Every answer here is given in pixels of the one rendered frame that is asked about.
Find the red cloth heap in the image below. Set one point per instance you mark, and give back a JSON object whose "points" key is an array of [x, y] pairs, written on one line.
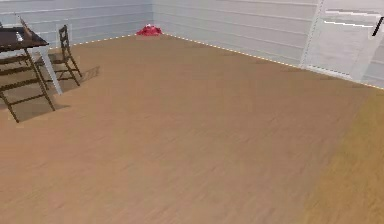
{"points": [[149, 30]]}

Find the dark brown wooden chair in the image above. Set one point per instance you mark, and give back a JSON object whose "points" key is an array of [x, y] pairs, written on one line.
{"points": [[65, 43], [20, 83]]}

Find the white room door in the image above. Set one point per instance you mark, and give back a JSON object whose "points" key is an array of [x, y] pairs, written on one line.
{"points": [[346, 43]]}

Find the small white object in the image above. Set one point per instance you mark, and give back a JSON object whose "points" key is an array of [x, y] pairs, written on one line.
{"points": [[19, 36]]}

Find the dark brown dining table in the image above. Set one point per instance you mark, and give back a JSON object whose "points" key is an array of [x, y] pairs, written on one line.
{"points": [[13, 40]]}

